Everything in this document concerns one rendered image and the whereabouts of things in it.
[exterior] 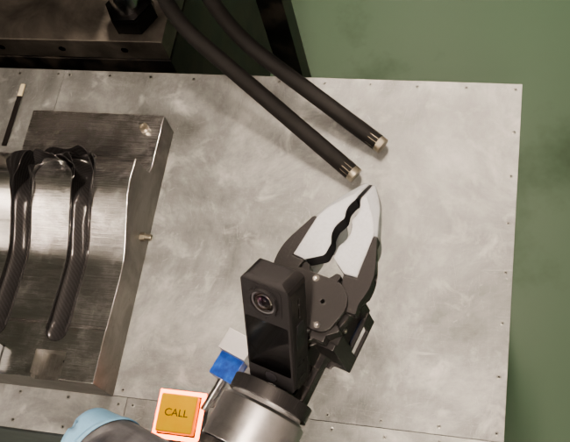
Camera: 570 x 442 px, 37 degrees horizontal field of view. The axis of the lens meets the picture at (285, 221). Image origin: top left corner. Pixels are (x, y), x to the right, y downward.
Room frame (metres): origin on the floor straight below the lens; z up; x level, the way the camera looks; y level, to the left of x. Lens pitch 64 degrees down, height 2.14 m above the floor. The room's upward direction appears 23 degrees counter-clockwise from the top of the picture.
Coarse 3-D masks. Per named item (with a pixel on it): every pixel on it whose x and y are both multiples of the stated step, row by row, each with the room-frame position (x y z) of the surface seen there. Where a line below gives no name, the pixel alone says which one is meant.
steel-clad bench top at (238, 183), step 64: (0, 128) 1.09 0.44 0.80; (192, 128) 0.92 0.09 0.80; (256, 128) 0.86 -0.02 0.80; (320, 128) 0.81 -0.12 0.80; (384, 128) 0.75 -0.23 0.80; (448, 128) 0.70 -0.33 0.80; (512, 128) 0.66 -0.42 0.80; (192, 192) 0.79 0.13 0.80; (256, 192) 0.74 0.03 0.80; (320, 192) 0.69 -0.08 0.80; (384, 192) 0.64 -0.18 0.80; (448, 192) 0.59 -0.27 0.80; (512, 192) 0.55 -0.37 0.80; (192, 256) 0.67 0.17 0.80; (256, 256) 0.62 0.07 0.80; (384, 256) 0.53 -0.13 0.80; (448, 256) 0.49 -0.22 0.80; (512, 256) 0.44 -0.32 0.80; (192, 320) 0.56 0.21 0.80; (384, 320) 0.43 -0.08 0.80; (448, 320) 0.39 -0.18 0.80; (0, 384) 0.59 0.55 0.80; (128, 384) 0.50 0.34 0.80; (192, 384) 0.46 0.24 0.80; (320, 384) 0.37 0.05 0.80; (384, 384) 0.33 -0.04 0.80; (448, 384) 0.29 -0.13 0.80
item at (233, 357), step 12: (228, 336) 0.49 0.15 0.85; (240, 336) 0.48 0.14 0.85; (228, 348) 0.47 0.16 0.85; (240, 348) 0.46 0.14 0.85; (216, 360) 0.46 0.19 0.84; (228, 360) 0.46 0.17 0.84; (240, 360) 0.45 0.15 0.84; (216, 372) 0.45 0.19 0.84; (228, 372) 0.44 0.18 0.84; (216, 384) 0.43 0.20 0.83; (228, 384) 0.43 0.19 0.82; (204, 408) 0.40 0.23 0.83
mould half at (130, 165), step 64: (64, 128) 0.99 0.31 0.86; (128, 128) 0.93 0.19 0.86; (0, 192) 0.86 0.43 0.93; (64, 192) 0.81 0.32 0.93; (128, 192) 0.76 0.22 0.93; (0, 256) 0.77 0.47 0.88; (64, 256) 0.72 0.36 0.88; (128, 256) 0.68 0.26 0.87; (128, 320) 0.60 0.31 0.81; (64, 384) 0.52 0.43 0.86
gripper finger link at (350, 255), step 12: (372, 192) 0.33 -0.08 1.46; (360, 204) 0.32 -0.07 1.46; (372, 204) 0.32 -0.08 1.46; (360, 216) 0.31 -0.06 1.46; (372, 216) 0.31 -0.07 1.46; (360, 228) 0.30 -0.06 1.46; (372, 228) 0.30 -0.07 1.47; (348, 240) 0.29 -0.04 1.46; (360, 240) 0.29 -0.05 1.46; (348, 252) 0.28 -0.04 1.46; (360, 252) 0.28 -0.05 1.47; (348, 264) 0.27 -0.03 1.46; (360, 264) 0.27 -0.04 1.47
